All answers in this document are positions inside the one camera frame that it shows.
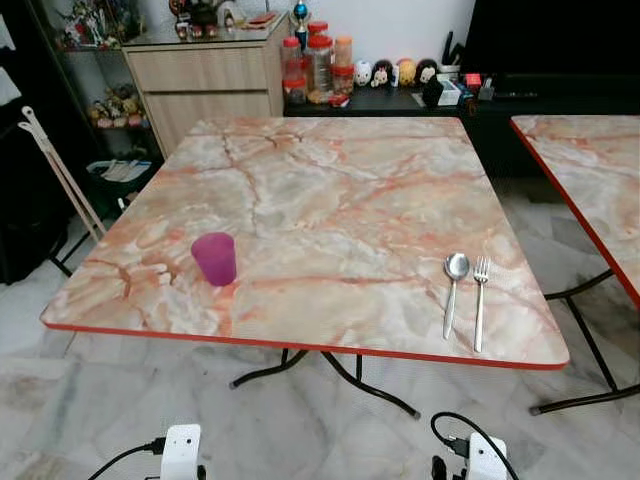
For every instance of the beige folding clothes rack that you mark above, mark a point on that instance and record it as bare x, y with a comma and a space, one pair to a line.
60, 170

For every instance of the white round figurine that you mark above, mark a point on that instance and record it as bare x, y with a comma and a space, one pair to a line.
362, 72

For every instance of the red lid snack jar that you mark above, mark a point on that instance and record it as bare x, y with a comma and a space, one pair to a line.
320, 68

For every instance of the light wooden drawer cabinet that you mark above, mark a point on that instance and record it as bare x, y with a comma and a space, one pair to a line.
200, 85

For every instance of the marble pattern folding table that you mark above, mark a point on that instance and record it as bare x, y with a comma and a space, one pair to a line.
590, 180
320, 230

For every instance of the black television screen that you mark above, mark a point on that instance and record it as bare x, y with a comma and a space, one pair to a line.
550, 35

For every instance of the purple plastic cup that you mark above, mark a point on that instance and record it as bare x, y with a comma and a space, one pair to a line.
215, 258

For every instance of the yellow round figurine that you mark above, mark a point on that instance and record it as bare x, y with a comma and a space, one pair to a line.
406, 71

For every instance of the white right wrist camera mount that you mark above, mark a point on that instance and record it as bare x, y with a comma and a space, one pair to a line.
487, 460

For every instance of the black glass display shelf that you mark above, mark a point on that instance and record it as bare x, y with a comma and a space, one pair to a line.
85, 90

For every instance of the blue trophy ornament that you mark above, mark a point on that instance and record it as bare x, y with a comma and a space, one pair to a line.
301, 18

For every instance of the silver metal spoon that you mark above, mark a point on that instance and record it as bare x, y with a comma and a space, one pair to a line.
455, 270

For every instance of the silver metal fork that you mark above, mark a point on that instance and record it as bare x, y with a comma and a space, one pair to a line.
481, 290

